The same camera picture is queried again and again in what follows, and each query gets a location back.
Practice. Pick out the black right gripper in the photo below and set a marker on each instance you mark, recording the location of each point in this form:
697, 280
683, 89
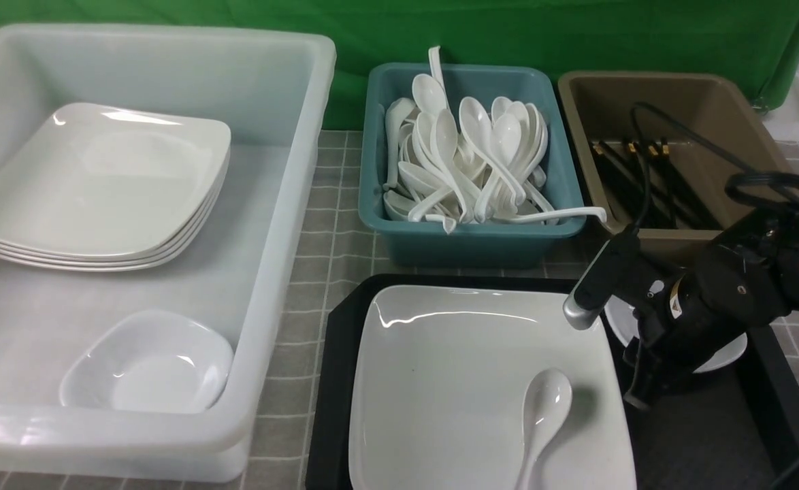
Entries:
734, 285

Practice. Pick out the small white dish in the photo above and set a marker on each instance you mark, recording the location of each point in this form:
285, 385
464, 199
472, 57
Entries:
623, 322

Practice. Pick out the white soup spoon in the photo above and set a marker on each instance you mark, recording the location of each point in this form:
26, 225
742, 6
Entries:
545, 407

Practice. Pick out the large white square rice plate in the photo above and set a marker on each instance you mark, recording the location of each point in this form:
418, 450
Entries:
440, 382

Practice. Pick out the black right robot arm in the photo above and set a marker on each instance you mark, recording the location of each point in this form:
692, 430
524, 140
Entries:
783, 228

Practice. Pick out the top stacked white plate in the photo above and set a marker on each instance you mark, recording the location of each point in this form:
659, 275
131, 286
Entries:
101, 182

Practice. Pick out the black serving tray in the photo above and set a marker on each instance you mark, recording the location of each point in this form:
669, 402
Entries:
737, 429

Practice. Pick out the black chopsticks in bin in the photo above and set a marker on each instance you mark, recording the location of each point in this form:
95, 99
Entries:
674, 203

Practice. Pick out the white spoon overhanging bin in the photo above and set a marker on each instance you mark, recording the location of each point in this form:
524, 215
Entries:
553, 215

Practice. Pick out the brown plastic bin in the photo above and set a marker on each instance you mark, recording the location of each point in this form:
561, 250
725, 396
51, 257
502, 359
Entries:
647, 106

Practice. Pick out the teal plastic bin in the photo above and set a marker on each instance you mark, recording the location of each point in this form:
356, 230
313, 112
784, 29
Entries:
471, 246

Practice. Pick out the pile of white spoons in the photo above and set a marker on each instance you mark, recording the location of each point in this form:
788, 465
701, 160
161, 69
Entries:
463, 170

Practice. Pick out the grey checked tablecloth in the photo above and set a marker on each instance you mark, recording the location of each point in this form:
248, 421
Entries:
331, 224

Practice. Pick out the green backdrop cloth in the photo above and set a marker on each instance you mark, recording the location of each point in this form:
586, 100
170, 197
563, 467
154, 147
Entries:
754, 44

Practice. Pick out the large white plastic tub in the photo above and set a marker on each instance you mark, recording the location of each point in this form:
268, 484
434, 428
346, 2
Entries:
271, 88

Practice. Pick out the small white bowl in tub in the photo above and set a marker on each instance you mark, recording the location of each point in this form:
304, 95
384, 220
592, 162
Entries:
151, 361

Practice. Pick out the white spoon upright handle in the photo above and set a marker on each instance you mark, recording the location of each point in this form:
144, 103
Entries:
436, 70

